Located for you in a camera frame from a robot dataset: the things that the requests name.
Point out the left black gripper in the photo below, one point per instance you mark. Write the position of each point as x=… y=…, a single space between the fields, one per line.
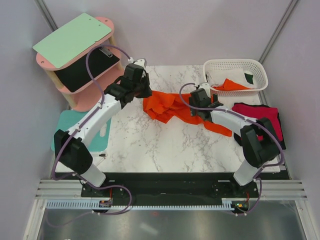
x=148 y=92

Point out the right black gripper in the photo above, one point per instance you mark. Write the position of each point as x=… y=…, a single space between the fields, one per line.
x=215 y=98

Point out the orange t shirt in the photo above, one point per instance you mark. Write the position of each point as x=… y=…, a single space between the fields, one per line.
x=229 y=85
x=163 y=106

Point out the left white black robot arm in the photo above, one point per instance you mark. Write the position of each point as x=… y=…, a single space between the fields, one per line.
x=71 y=147

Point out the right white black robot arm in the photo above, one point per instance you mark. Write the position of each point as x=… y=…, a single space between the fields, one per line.
x=258 y=138

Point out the folded black t shirt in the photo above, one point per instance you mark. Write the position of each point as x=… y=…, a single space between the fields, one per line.
x=262 y=111

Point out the dark green cloth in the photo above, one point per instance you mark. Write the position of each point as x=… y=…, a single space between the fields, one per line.
x=249 y=78

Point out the black clipboard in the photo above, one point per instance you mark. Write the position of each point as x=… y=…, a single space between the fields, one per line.
x=76 y=76

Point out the white plastic laundry basket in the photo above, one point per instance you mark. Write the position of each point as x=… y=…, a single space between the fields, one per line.
x=249 y=66

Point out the teal cutting board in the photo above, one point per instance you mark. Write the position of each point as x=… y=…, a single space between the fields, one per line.
x=99 y=143

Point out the mint green board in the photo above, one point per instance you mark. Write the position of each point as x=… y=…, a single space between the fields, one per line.
x=72 y=40

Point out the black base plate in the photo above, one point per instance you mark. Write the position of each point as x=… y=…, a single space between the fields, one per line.
x=166 y=189

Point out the white cable duct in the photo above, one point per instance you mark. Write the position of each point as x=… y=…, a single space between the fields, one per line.
x=74 y=204

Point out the aluminium frame rail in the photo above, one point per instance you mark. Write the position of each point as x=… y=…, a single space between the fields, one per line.
x=268 y=190

